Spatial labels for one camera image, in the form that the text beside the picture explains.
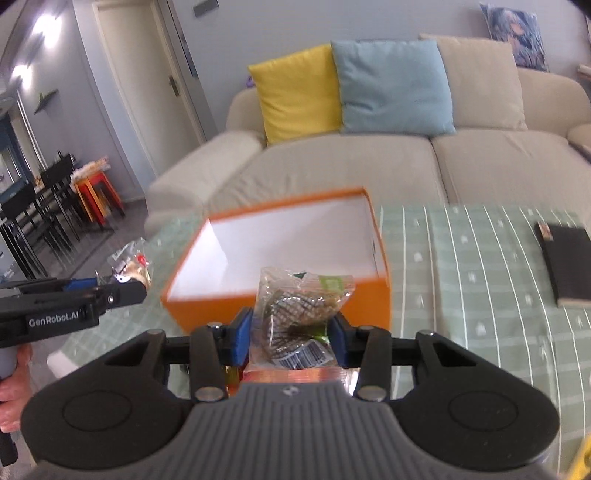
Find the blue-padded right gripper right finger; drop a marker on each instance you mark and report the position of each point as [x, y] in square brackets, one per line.
[368, 349]

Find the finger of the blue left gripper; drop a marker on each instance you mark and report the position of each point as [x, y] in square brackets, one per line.
[91, 283]

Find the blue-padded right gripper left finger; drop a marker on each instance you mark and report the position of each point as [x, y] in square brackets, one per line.
[218, 354]

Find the clear green-labelled snack bag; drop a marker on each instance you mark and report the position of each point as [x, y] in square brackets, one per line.
[291, 317]

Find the clear bag of round snacks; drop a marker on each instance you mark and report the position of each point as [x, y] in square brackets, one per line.
[130, 263]

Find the person's left hand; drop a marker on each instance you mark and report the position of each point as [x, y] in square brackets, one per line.
[16, 391]

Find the black dining chair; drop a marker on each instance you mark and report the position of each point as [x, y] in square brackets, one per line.
[42, 213]

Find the red orange stool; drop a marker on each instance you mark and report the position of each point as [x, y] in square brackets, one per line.
[98, 198]

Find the orange cardboard box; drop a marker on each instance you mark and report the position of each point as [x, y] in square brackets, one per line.
[331, 234]

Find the green grid tablecloth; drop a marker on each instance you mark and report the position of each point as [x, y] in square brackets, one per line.
[475, 274]

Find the black notebook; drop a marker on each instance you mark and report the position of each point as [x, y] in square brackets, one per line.
[566, 252]

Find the white door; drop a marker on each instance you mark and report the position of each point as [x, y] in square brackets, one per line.
[148, 81]

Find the yellow cushion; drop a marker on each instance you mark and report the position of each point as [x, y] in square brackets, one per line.
[298, 94]

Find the beige sofa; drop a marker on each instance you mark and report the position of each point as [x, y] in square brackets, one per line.
[546, 164]

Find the light blue cushion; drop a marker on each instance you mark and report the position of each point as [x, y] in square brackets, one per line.
[393, 87]

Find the beige cushion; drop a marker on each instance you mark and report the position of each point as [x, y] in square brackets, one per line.
[484, 82]

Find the blue floral cushion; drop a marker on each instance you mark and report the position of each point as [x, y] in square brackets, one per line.
[521, 31]

